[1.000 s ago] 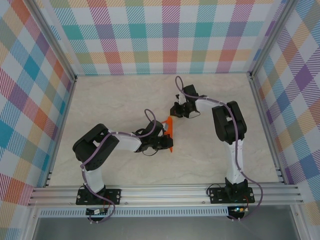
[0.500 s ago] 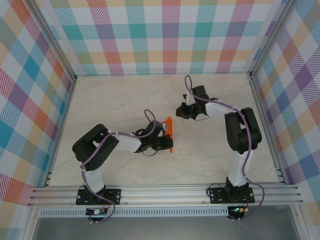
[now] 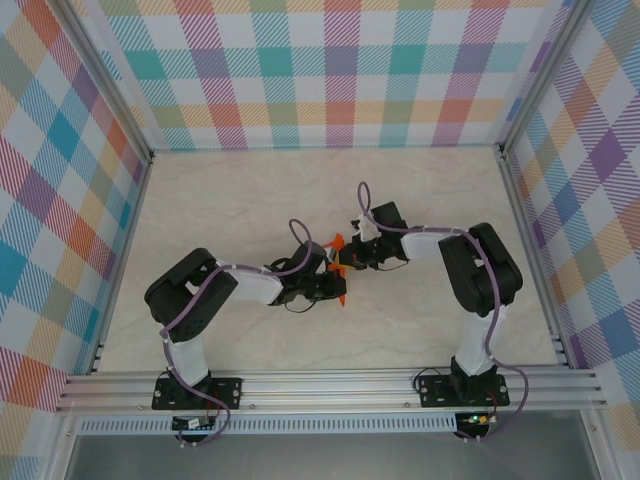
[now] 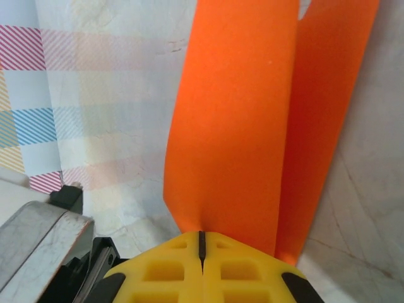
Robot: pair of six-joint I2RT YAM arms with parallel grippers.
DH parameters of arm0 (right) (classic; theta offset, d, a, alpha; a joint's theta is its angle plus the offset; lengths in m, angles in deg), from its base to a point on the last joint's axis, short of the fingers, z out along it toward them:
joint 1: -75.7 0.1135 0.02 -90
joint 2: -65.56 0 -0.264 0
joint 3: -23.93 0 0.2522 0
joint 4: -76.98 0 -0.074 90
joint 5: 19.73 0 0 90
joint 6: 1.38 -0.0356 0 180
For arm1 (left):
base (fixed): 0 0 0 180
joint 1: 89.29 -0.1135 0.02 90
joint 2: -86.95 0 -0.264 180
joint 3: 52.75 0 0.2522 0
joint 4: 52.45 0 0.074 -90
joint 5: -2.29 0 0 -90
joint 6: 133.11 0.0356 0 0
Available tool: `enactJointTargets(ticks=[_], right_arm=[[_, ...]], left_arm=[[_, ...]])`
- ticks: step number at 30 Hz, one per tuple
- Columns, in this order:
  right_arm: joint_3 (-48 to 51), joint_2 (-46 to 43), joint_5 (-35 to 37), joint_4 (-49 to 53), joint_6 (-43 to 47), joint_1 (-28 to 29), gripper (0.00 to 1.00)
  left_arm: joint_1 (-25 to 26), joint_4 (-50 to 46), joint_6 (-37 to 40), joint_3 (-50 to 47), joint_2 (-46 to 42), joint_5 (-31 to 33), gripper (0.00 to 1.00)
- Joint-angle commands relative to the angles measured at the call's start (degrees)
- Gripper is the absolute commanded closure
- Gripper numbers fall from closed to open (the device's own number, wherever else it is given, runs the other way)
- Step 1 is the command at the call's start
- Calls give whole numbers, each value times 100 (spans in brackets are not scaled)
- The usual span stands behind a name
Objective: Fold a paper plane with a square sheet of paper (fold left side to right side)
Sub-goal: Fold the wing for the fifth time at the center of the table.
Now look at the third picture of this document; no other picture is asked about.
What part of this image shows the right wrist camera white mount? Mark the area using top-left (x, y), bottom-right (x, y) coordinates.
top-left (349, 213), bottom-right (382, 240)

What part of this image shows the aluminium side rail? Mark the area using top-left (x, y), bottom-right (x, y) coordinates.
top-left (85, 154), bottom-right (154, 376)
top-left (494, 145), bottom-right (575, 370)

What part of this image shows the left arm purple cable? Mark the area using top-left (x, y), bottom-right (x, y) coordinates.
top-left (158, 218), bottom-right (315, 448)

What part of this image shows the aluminium frame post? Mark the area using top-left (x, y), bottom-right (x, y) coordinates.
top-left (493, 0), bottom-right (591, 156)
top-left (49, 0), bottom-right (154, 165)

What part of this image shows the thin black base cable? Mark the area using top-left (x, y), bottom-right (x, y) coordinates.
top-left (413, 367), bottom-right (453, 396)

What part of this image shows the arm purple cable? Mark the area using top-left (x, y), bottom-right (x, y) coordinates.
top-left (357, 180), bottom-right (530, 444)
top-left (158, 218), bottom-right (315, 448)

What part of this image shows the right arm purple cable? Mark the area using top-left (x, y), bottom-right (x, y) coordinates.
top-left (357, 180), bottom-right (530, 444)

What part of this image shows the orange paper sheet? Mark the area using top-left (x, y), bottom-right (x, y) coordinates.
top-left (322, 233), bottom-right (351, 308)

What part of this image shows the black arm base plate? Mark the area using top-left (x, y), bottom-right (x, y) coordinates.
top-left (152, 377), bottom-right (244, 411)
top-left (418, 374), bottom-right (511, 409)

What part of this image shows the long aluminium mounting rail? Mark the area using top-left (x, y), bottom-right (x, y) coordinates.
top-left (54, 368), bottom-right (609, 414)

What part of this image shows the slotted white cable duct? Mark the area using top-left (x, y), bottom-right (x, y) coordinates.
top-left (77, 412), bottom-right (459, 435)

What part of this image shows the grey metal plate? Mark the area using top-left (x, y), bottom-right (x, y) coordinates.
top-left (64, 432), bottom-right (601, 480)

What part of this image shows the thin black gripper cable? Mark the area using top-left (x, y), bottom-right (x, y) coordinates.
top-left (372, 254), bottom-right (407, 274)
top-left (283, 294), bottom-right (315, 316)

